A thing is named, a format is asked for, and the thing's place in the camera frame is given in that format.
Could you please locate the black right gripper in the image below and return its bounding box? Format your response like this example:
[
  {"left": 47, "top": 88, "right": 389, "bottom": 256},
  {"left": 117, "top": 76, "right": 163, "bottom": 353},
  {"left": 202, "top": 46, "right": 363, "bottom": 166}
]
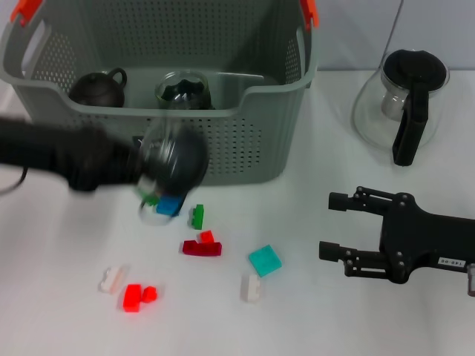
[{"left": 318, "top": 185, "right": 475, "bottom": 286}]

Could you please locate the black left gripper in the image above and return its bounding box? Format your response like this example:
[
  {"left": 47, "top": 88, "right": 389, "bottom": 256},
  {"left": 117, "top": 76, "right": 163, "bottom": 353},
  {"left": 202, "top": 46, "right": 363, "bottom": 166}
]
[{"left": 0, "top": 116, "right": 143, "bottom": 193}]

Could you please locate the grey perforated storage basket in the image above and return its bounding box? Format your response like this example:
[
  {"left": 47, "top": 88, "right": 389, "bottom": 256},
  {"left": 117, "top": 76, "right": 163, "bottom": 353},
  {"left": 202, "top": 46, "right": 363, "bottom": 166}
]
[{"left": 0, "top": 0, "right": 321, "bottom": 186}]

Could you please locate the dark clay teapot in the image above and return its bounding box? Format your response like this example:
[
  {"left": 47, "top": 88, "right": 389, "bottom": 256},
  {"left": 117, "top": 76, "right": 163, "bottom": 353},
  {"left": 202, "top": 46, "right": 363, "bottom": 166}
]
[{"left": 68, "top": 67, "right": 129, "bottom": 108}]

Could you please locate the teal toy brick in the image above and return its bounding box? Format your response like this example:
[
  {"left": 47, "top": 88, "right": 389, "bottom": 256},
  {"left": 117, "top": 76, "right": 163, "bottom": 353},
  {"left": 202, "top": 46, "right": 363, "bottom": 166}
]
[{"left": 247, "top": 244, "right": 283, "bottom": 278}]

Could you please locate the translucent white toy brick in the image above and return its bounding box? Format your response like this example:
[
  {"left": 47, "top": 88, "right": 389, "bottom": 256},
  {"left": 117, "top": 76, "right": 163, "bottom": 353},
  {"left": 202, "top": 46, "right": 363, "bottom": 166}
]
[{"left": 240, "top": 272, "right": 266, "bottom": 303}]

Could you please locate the blue toy brick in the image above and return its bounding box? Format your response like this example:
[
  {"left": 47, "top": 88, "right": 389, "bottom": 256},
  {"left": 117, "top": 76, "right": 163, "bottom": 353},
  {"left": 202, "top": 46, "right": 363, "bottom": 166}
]
[{"left": 155, "top": 196, "right": 183, "bottom": 217}]

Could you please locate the dark red toy brick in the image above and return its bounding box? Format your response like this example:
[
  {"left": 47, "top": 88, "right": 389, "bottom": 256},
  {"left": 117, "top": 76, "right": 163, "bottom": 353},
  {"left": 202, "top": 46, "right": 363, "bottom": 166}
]
[{"left": 182, "top": 239, "right": 223, "bottom": 257}]

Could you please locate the green narrow toy brick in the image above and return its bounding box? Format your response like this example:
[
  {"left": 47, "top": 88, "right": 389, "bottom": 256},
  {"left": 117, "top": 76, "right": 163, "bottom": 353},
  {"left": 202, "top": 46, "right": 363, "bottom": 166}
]
[{"left": 189, "top": 203, "right": 206, "bottom": 230}]

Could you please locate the orange-red long toy brick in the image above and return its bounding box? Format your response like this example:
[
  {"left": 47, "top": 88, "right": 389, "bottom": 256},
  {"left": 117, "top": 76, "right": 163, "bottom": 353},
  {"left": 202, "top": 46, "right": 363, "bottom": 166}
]
[{"left": 122, "top": 283, "right": 144, "bottom": 314}]

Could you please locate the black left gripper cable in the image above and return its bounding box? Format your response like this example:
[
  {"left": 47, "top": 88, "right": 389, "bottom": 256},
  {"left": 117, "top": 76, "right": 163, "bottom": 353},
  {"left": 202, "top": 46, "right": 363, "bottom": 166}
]
[{"left": 0, "top": 165, "right": 27, "bottom": 197}]

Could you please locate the glass pitcher black handle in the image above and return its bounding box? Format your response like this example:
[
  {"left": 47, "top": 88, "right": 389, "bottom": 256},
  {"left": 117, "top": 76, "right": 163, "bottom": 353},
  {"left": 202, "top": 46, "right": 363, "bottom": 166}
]
[{"left": 351, "top": 48, "right": 451, "bottom": 167}]

